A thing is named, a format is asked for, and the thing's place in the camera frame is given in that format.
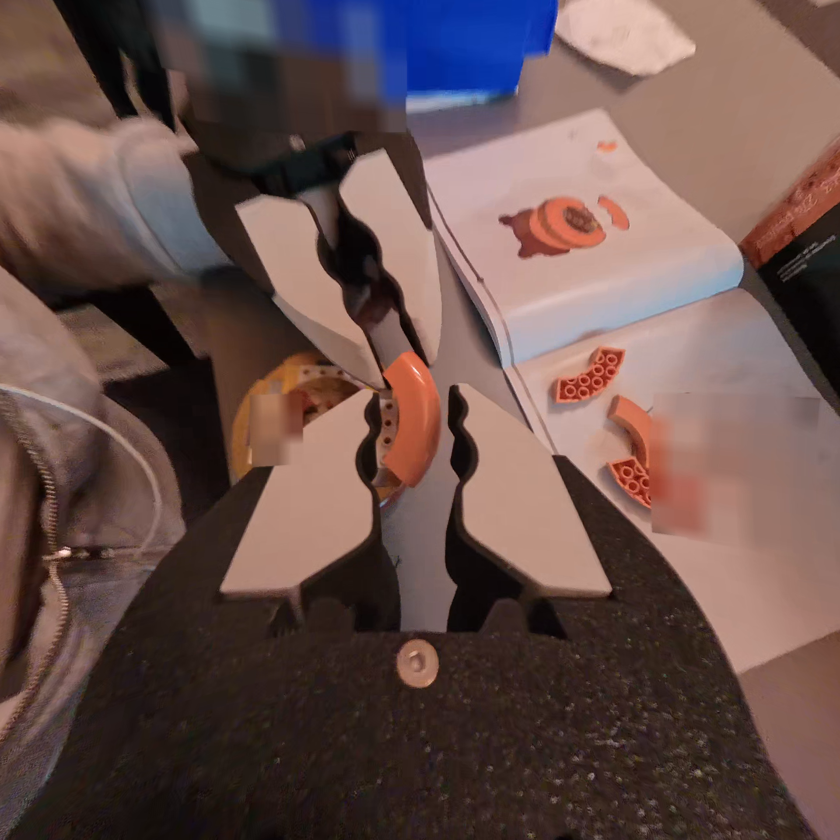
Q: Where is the studded orange arc brick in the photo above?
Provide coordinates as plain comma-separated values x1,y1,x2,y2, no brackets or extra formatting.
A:
608,453,657,510
552,347,627,405

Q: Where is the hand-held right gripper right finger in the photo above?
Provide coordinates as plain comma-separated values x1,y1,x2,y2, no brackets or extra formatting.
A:
449,385,613,623

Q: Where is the salmon curved brick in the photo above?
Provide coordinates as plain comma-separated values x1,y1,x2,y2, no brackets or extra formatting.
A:
371,348,443,489
607,394,657,460

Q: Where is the white instruction booklet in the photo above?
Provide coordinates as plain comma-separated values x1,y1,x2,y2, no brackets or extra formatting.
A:
427,108,840,670

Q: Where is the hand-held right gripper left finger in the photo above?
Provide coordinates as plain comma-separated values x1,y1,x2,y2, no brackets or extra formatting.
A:
221,392,384,602

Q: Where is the black flower print box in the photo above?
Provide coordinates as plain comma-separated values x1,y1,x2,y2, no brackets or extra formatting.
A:
739,138,840,395

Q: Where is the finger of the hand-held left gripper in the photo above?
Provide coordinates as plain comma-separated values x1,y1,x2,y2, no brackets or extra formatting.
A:
339,147,445,368
237,195,385,391

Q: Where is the white earphone cable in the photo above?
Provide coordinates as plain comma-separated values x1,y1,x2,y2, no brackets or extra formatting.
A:
0,388,165,552

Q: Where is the brick pot model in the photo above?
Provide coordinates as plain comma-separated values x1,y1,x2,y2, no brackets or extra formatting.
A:
230,348,395,506

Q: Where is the blue plastic bin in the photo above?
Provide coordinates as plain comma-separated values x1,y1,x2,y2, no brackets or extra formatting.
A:
394,0,559,99

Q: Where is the white paper sheet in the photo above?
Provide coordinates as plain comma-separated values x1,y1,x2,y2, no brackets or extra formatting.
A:
558,0,697,76

